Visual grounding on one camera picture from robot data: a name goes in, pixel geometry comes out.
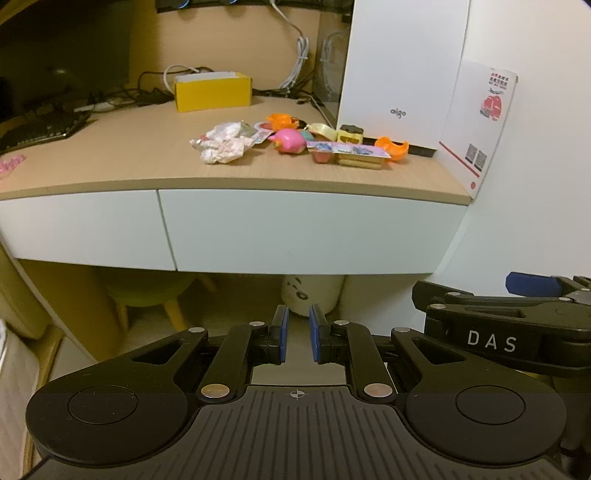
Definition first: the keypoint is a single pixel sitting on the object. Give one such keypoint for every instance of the small dark haired doll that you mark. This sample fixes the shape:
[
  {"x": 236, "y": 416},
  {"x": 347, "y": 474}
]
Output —
[{"x": 304, "y": 130}]

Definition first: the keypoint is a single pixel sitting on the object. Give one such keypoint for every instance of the white printed card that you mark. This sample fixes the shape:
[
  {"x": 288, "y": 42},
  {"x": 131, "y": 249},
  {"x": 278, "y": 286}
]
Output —
[{"x": 475, "y": 134}]

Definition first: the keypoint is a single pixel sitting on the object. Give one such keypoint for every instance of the black monitor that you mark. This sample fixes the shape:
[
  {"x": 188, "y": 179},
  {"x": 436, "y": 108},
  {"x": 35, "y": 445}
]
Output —
[{"x": 60, "y": 55}]

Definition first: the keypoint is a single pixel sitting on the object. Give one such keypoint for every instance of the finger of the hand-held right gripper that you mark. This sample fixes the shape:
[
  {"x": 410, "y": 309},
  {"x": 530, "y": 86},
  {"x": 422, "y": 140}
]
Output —
[
  {"x": 531, "y": 282},
  {"x": 431, "y": 295}
]

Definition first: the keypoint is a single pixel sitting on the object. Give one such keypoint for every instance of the black keyboard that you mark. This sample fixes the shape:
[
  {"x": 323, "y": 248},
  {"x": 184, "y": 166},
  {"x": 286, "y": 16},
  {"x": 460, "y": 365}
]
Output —
[{"x": 41, "y": 129}]

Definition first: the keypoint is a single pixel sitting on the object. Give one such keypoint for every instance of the biscuit stick pack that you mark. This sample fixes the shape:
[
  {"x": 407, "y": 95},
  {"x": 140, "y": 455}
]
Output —
[{"x": 360, "y": 159}]

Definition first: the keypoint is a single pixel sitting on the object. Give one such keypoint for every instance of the red white wrapper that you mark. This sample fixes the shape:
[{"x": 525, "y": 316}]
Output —
[{"x": 263, "y": 133}]

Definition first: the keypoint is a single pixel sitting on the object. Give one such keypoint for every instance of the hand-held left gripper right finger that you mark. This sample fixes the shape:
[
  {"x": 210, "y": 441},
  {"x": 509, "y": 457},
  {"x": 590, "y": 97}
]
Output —
[{"x": 316, "y": 334}]

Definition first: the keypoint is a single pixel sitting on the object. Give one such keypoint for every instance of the pink small item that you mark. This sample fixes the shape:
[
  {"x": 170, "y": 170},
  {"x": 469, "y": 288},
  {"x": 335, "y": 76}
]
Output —
[{"x": 10, "y": 167}]

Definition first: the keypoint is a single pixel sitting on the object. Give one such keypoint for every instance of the pale yellow capsule half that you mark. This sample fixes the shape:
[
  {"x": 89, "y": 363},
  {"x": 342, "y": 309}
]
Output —
[{"x": 323, "y": 131}]

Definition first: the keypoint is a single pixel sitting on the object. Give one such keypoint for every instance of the white plush pillow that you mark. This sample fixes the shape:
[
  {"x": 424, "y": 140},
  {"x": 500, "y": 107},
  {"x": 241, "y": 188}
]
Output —
[{"x": 314, "y": 290}]

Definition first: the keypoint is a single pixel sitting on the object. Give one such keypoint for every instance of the pink round toy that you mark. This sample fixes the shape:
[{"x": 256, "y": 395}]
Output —
[{"x": 288, "y": 141}]

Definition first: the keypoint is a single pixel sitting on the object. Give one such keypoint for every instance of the white drawer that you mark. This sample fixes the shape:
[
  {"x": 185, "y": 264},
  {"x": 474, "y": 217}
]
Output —
[
  {"x": 83, "y": 226},
  {"x": 300, "y": 230}
]

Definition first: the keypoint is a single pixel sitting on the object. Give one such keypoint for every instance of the clear printed plastic wrapper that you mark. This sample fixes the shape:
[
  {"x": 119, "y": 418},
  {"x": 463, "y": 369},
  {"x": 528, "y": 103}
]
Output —
[{"x": 228, "y": 131}]

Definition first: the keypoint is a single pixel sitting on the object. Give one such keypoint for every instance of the orange capsule half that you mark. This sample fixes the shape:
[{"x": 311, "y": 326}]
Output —
[
  {"x": 279, "y": 121},
  {"x": 392, "y": 150}
]

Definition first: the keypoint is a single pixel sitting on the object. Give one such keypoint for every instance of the white drawer front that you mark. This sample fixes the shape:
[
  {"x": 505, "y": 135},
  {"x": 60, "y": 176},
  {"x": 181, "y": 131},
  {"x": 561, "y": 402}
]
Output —
[{"x": 83, "y": 226}]

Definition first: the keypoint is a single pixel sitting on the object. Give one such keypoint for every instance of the white computer case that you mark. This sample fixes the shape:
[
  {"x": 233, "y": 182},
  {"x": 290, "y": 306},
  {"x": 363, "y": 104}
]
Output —
[{"x": 406, "y": 55}]

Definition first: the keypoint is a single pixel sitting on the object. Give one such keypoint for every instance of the white paper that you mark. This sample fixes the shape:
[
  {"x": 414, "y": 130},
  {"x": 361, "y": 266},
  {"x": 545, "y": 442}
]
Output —
[{"x": 221, "y": 152}]

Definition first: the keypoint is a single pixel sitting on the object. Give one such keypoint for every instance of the yellow cardboard box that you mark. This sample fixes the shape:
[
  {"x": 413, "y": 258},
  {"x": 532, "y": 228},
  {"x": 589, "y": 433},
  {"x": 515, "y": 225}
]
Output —
[{"x": 212, "y": 94}]

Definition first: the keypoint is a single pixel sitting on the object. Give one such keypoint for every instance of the green stool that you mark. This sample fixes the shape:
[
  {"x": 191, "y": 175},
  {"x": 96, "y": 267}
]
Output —
[{"x": 147, "y": 290}]

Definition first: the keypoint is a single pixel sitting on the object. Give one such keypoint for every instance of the cream yellow toy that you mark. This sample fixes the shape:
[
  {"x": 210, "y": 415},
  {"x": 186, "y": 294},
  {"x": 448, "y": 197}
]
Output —
[{"x": 349, "y": 134}]

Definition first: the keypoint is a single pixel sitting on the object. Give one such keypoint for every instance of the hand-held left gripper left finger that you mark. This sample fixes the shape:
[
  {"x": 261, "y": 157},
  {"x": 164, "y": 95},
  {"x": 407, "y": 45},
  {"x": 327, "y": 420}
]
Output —
[{"x": 281, "y": 334}]

